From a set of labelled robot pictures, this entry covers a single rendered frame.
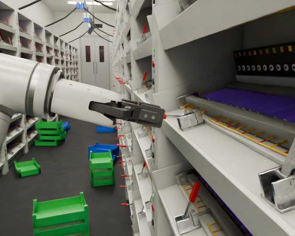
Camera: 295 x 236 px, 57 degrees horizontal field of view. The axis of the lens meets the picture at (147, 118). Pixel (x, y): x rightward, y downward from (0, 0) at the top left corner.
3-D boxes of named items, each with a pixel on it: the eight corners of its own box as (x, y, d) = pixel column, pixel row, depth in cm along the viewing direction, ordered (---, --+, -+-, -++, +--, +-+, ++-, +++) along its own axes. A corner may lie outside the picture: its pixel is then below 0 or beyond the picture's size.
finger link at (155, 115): (120, 119, 44) (159, 127, 45) (121, 122, 41) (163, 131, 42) (124, 99, 43) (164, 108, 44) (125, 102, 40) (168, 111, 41)
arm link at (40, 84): (38, 110, 48) (55, 114, 48) (22, 119, 39) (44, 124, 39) (47, 63, 46) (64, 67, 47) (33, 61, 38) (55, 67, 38)
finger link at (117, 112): (77, 103, 42) (106, 107, 46) (105, 116, 37) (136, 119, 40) (78, 96, 42) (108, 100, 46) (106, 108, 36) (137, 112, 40)
